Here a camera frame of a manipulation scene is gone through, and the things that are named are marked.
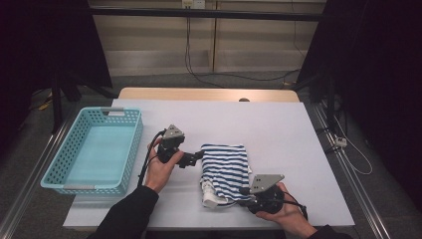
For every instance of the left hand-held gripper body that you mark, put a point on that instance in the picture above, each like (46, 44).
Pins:
(169, 149)

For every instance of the blue white striped baby romper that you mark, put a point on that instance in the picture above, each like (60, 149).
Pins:
(225, 169)

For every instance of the white power strip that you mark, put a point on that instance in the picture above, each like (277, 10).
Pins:
(341, 142)

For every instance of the person's left hand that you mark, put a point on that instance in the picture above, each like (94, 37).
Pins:
(159, 176)

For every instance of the metal floor rail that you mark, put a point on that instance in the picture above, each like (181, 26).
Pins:
(30, 186)
(358, 186)

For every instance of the black metal stand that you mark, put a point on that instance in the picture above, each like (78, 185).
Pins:
(57, 99)
(330, 99)

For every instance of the black curtain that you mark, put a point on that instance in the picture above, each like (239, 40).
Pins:
(381, 66)
(40, 40)

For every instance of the person's right hand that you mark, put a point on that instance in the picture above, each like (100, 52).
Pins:
(292, 217)

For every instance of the white wall socket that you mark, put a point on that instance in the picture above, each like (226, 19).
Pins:
(193, 3)

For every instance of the dark round table grommet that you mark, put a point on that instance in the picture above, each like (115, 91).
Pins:
(244, 99)

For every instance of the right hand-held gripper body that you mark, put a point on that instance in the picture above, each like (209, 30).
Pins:
(267, 199)

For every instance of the light blue plastic basket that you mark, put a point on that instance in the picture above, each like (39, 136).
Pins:
(99, 156)

